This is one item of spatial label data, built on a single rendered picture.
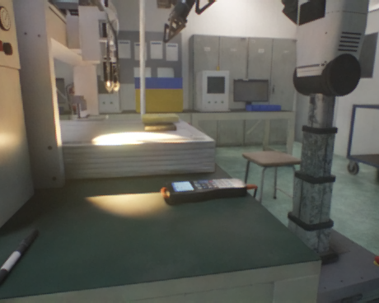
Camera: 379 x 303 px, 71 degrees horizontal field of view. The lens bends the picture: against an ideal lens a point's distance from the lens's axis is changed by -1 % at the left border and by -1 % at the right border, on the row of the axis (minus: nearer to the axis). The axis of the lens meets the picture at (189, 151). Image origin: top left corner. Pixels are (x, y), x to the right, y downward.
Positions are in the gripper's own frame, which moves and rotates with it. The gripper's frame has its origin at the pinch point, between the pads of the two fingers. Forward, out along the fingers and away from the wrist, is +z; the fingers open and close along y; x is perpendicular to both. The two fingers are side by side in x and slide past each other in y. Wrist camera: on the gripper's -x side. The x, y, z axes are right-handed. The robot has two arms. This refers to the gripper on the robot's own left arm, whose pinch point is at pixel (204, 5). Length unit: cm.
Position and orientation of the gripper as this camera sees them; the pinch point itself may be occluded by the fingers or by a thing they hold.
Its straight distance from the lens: 77.0
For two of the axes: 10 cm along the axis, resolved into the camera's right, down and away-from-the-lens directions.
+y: 2.8, 2.1, -9.4
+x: 8.3, 4.4, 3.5
